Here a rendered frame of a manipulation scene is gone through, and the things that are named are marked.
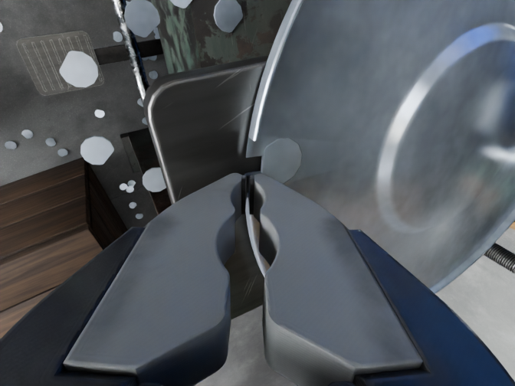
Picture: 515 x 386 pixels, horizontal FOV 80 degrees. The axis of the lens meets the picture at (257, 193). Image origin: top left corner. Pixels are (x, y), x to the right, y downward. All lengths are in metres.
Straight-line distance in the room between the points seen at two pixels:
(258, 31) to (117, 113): 0.69
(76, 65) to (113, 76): 0.66
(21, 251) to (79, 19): 0.52
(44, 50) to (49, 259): 0.38
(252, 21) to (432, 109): 0.15
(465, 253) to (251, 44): 0.26
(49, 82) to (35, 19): 0.19
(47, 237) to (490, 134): 0.66
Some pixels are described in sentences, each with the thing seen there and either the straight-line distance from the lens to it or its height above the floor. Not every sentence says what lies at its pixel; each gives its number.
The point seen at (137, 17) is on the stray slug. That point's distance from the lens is 0.25.
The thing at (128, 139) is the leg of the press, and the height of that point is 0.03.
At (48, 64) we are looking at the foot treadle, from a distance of 0.74.
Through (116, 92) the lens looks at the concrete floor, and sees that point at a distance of 0.91.
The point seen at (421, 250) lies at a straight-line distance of 0.27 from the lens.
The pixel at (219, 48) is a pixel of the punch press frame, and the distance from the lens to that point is 0.26.
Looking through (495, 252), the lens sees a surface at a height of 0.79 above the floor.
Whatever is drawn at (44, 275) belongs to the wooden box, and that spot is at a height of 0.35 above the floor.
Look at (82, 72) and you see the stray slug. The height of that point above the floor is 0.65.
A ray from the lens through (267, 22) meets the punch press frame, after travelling 0.28.
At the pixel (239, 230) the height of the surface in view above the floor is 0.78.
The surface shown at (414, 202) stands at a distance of 0.21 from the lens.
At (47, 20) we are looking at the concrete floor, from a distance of 0.89.
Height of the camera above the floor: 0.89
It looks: 50 degrees down
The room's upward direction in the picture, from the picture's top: 137 degrees clockwise
